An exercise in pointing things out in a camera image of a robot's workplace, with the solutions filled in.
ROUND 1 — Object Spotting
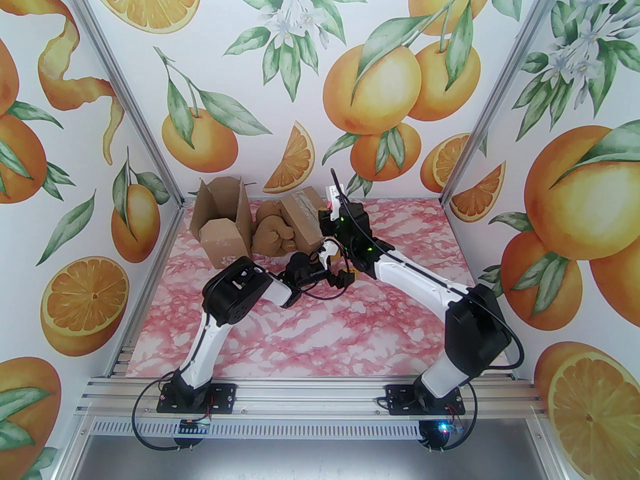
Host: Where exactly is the cardboard box with clear tape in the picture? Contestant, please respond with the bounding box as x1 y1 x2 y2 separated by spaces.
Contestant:
279 186 335 255

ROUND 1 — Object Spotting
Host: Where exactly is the brown plush toy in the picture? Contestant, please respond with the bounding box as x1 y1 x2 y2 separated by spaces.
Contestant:
249 199 302 259

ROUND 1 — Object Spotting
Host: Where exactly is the plain brown cardboard box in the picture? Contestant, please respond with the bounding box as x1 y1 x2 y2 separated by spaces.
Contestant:
188 174 254 270

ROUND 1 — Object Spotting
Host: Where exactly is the pink marble pattern mat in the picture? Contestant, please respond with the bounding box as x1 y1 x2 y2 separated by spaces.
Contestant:
127 198 513 379

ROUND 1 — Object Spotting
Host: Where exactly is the white slotted metal strip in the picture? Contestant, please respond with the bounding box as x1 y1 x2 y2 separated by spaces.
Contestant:
82 417 533 440

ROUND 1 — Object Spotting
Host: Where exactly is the grey metal tray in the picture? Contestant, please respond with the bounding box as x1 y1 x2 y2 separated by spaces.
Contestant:
62 435 568 480

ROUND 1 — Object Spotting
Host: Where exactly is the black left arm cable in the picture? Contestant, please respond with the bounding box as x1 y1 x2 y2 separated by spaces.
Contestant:
295 248 351 301

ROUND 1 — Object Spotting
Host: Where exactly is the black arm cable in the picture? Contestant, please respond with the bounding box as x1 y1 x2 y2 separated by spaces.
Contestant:
295 248 351 301
330 168 526 369

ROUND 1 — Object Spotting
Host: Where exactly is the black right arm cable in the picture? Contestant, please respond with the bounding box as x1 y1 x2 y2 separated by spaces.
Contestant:
330 168 526 369

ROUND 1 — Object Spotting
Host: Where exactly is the aluminium side rail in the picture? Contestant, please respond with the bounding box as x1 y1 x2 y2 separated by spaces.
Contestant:
442 199 518 381
105 199 187 380

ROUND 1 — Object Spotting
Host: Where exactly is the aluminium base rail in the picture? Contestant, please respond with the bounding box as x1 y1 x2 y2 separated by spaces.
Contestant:
75 374 548 421

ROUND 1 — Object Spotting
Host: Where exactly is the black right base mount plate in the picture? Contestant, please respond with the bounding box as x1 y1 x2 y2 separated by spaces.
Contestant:
384 384 467 416

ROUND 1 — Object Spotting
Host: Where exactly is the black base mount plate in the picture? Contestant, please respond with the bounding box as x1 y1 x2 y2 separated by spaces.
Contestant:
156 383 237 415
384 384 467 416

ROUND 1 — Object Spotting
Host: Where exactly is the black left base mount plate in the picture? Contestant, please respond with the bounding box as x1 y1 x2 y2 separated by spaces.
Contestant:
156 383 237 415

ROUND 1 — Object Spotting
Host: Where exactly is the black base power cable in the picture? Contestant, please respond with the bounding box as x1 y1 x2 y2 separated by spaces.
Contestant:
131 383 213 453
420 375 478 454

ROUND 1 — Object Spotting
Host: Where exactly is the aluminium corner post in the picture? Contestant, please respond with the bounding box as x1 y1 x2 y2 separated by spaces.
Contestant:
439 0 573 206
54 0 187 209

